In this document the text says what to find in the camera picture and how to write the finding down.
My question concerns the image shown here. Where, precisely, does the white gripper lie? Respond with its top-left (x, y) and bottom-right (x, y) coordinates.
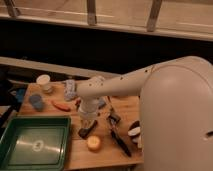
top-left (78, 99), bottom-right (99, 130)

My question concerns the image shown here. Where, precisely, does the black eraser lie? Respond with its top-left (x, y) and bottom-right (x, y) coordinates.
top-left (78, 121), bottom-right (98, 139)

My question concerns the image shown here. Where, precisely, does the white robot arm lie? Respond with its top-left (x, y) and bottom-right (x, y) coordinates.
top-left (77, 56), bottom-right (213, 171)

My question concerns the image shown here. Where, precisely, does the dark grapes bunch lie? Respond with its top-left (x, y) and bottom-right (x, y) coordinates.
top-left (75, 99), bottom-right (81, 110)

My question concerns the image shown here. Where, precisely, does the yellow round fruit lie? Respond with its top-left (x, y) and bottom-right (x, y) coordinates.
top-left (87, 136), bottom-right (101, 151)

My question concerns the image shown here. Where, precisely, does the blue sponge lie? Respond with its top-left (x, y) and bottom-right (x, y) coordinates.
top-left (98, 99), bottom-right (106, 109)

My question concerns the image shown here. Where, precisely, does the orange carrot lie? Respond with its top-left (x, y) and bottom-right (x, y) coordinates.
top-left (51, 101), bottom-right (71, 112)

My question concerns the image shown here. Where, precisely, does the wooden board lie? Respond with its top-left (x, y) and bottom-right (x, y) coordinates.
top-left (19, 82), bottom-right (143, 171)

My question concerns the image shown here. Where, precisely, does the green plastic tray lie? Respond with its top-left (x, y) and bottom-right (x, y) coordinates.
top-left (0, 116), bottom-right (71, 171)

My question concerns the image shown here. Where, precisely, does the white cup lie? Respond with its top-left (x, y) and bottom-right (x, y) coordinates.
top-left (36, 74), bottom-right (53, 93)

